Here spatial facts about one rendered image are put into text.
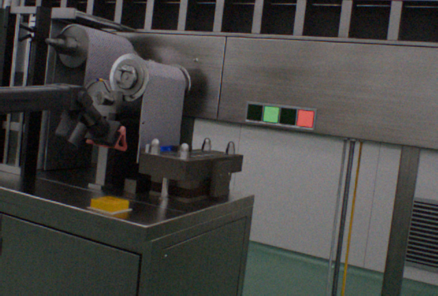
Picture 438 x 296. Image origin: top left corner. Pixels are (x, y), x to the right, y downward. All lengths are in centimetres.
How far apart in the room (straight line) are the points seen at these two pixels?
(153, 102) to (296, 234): 279
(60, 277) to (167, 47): 92
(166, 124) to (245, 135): 264
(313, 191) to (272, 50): 251
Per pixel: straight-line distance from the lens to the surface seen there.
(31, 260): 148
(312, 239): 413
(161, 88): 158
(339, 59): 161
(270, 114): 165
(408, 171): 173
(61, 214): 133
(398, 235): 176
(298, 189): 410
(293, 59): 165
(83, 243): 133
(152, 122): 156
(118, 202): 127
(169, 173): 141
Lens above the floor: 120
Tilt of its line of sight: 3 degrees down
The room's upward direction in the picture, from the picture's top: 7 degrees clockwise
